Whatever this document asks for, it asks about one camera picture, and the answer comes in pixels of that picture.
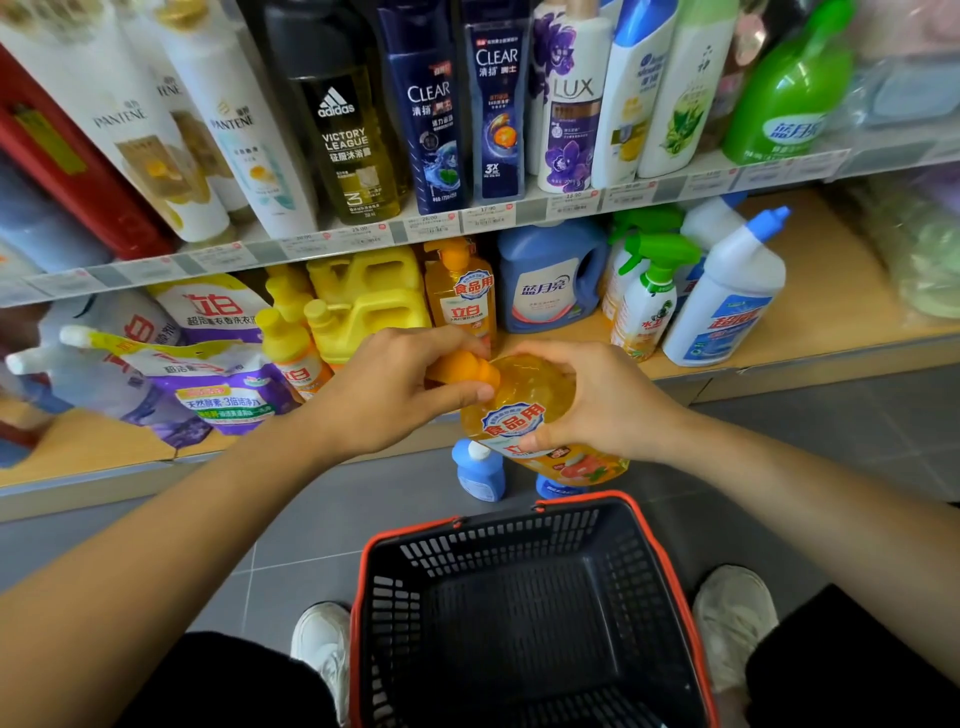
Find person's left hand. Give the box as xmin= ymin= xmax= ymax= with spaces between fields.
xmin=300 ymin=325 xmax=497 ymax=465

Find person's right hand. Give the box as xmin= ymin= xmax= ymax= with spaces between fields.
xmin=502 ymin=340 xmax=691 ymax=465

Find orange dish soap pump bottle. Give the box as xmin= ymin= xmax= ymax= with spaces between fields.
xmin=422 ymin=237 xmax=498 ymax=348
xmin=426 ymin=349 xmax=631 ymax=489

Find person's right forearm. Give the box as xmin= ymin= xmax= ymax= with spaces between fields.
xmin=660 ymin=411 xmax=960 ymax=685

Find person's left forearm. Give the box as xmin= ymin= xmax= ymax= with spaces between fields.
xmin=0 ymin=408 xmax=348 ymax=728

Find small blue bottle white cap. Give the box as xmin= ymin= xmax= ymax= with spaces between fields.
xmin=450 ymin=438 xmax=508 ymax=504

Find yellow detergent jug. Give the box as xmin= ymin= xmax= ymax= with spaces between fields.
xmin=303 ymin=246 xmax=434 ymax=369

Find blue laundry detergent jug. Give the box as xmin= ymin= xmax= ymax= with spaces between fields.
xmin=495 ymin=219 xmax=610 ymax=335

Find small yellow dish soap bottle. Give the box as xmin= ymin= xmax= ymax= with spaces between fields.
xmin=263 ymin=264 xmax=317 ymax=327
xmin=255 ymin=306 xmax=336 ymax=401

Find white spray bottle green trigger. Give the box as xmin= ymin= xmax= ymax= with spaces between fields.
xmin=599 ymin=204 xmax=688 ymax=324
xmin=609 ymin=231 xmax=704 ymax=363

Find black shopping basket red rim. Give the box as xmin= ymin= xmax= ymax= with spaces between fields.
xmin=348 ymin=490 xmax=723 ymax=728

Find row of white price labels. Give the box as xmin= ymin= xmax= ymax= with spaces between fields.
xmin=22 ymin=147 xmax=853 ymax=300

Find metal shelf with label strip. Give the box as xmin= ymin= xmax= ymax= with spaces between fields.
xmin=0 ymin=120 xmax=960 ymax=309

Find white toilet cleaner blue cap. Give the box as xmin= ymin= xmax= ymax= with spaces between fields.
xmin=661 ymin=205 xmax=793 ymax=369
xmin=673 ymin=190 xmax=752 ymax=303

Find purple yellow refill pouch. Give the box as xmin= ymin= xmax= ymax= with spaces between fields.
xmin=59 ymin=324 xmax=303 ymax=438

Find person's white right shoe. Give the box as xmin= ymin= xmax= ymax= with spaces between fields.
xmin=690 ymin=564 xmax=780 ymax=696

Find person's white shoe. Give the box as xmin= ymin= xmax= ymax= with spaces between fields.
xmin=690 ymin=564 xmax=780 ymax=696
xmin=290 ymin=601 xmax=353 ymax=726

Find white refill pouch red print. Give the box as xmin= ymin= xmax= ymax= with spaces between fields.
xmin=145 ymin=273 xmax=273 ymax=347

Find person's white left shoe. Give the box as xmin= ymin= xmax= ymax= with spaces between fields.
xmin=290 ymin=601 xmax=353 ymax=726

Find dark blue shampoo bottle orange print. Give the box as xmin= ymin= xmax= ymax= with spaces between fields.
xmin=460 ymin=0 xmax=534 ymax=204

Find black body wash bottle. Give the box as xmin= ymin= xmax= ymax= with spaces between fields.
xmin=258 ymin=0 xmax=411 ymax=226

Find wooden shelf board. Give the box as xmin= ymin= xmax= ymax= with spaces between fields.
xmin=0 ymin=186 xmax=960 ymax=524

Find white bottle purple flower print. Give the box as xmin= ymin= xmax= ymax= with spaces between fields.
xmin=537 ymin=0 xmax=616 ymax=195
xmin=524 ymin=0 xmax=568 ymax=177

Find blue white spouted refill pouch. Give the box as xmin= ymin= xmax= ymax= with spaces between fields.
xmin=3 ymin=347 xmax=216 ymax=451

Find white shampoo bottle gold cap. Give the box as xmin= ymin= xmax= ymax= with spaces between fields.
xmin=120 ymin=0 xmax=254 ymax=220

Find person's black left trouser leg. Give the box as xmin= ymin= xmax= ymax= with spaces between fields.
xmin=114 ymin=631 xmax=340 ymax=728

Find person's black trouser leg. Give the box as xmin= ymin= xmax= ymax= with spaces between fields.
xmin=744 ymin=584 xmax=960 ymax=728
xmin=114 ymin=631 xmax=340 ymax=728

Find white shampoo bottle blue cap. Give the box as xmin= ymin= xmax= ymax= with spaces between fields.
xmin=591 ymin=0 xmax=681 ymax=189

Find white bottle green leaf print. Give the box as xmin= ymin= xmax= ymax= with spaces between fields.
xmin=637 ymin=0 xmax=741 ymax=180

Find person's black right trouser leg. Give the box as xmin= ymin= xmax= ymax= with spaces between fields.
xmin=744 ymin=584 xmax=960 ymax=728

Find green detergent bottle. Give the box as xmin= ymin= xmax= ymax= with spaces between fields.
xmin=721 ymin=0 xmax=858 ymax=167

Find green plastic wrapped packets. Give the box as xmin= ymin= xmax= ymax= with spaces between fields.
xmin=843 ymin=166 xmax=960 ymax=322

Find pink bottle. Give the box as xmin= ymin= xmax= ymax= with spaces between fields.
xmin=703 ymin=0 xmax=785 ymax=147

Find blue soft packet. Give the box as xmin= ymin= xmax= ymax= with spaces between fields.
xmin=0 ymin=153 xmax=115 ymax=277

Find large white shampoo bottle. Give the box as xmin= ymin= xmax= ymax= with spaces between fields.
xmin=0 ymin=0 xmax=232 ymax=246

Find red box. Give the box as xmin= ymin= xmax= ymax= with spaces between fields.
xmin=0 ymin=43 xmax=179 ymax=262

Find clear plastic wrapped packets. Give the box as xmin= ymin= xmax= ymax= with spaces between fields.
xmin=838 ymin=0 xmax=960 ymax=135

